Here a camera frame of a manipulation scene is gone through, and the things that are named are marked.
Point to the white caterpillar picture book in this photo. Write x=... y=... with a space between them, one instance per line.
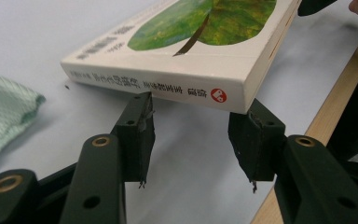
x=167 y=67

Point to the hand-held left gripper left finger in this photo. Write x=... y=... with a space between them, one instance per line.
x=136 y=146

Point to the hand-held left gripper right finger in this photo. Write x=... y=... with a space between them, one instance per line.
x=254 y=149

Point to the light green mesh cloth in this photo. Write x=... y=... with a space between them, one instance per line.
x=3 y=109

